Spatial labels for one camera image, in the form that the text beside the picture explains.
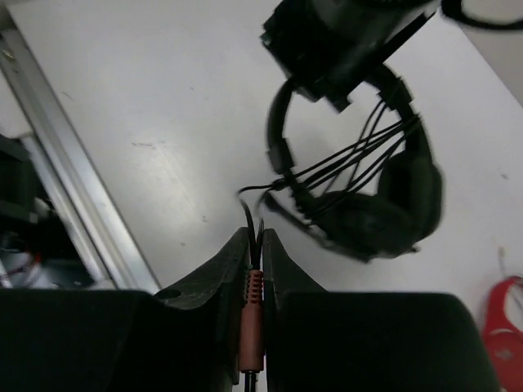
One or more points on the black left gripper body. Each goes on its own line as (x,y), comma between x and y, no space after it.
(328,48)

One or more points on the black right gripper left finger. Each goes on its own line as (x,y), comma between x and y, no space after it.
(183,338)

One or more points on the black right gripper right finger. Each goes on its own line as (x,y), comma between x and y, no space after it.
(317,340)

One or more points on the black headset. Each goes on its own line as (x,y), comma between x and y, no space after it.
(407,206)

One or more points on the red headphones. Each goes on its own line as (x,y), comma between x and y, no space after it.
(501,336)

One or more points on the aluminium front table rail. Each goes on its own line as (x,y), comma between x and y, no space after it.
(98,232)

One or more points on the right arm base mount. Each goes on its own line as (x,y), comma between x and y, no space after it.
(36,250)

